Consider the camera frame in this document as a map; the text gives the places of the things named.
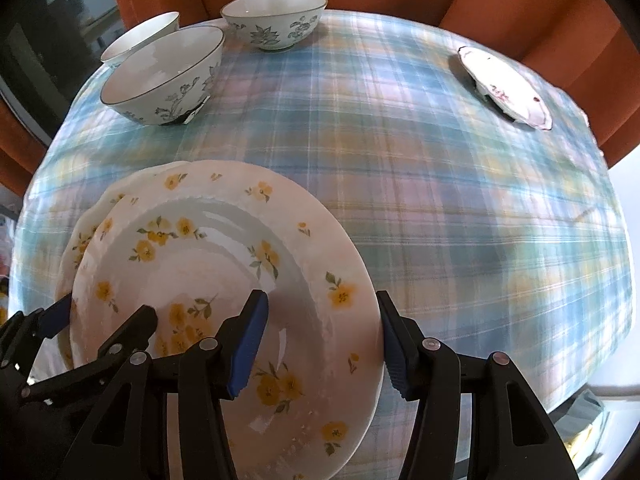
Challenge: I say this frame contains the dark glass window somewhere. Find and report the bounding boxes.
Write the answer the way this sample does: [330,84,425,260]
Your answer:
[0,0,124,142]

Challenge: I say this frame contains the white red print plate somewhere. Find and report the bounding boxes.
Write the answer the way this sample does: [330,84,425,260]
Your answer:
[457,46,553,133]

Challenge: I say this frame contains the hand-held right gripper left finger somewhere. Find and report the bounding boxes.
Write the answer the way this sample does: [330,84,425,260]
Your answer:
[60,289,271,480]

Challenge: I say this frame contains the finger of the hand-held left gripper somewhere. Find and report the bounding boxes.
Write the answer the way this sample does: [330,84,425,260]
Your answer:
[20,304,160,402]
[0,292,74,361]

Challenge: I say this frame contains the plaid tablecloth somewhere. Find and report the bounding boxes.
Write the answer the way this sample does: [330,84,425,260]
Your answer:
[12,9,632,480]

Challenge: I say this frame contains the yellow flower plate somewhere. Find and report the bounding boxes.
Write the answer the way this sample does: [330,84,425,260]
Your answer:
[54,161,193,372]
[69,160,385,478]

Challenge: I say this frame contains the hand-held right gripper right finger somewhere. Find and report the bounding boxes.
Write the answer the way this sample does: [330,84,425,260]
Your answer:
[376,290,577,480]

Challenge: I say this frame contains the crumpled pale plastic bag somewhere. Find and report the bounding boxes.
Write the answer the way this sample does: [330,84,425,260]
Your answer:
[549,384,617,472]

